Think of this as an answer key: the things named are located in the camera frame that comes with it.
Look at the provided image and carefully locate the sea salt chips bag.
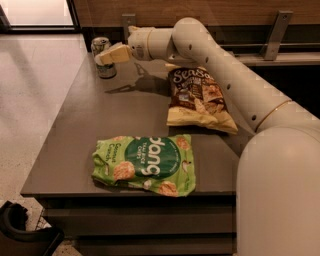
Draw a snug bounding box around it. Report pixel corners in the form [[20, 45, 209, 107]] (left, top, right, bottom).
[[166, 64, 238, 134]]

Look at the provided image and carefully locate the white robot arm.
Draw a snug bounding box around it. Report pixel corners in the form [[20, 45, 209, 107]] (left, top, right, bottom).
[[95, 17, 320, 256]]

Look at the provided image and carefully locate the left metal wall bracket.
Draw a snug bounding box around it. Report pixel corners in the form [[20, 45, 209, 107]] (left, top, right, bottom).
[[121, 13, 136, 42]]

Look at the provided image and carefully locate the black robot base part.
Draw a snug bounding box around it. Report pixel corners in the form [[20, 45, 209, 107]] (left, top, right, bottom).
[[0, 201, 64, 256]]

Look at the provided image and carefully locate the green dang rice chips bag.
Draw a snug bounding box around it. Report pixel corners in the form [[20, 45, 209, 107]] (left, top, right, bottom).
[[92, 134, 196, 197]]

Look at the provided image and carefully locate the green 7up soda can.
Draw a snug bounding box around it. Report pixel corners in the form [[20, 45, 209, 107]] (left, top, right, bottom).
[[91, 37, 117, 79]]

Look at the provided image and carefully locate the metal wall bracket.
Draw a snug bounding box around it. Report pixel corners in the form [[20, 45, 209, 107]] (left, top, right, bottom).
[[121, 13, 136, 42], [261, 10, 293, 61]]

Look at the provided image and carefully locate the grey drawer cabinet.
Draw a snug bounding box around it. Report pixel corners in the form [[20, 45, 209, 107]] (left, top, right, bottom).
[[21, 56, 253, 256]]

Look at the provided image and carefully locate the right metal wall bracket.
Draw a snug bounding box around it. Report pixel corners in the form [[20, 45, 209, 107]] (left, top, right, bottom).
[[261, 10, 293, 61]]

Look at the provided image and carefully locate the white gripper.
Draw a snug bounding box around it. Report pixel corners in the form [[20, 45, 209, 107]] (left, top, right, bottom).
[[94, 25, 154, 66]]

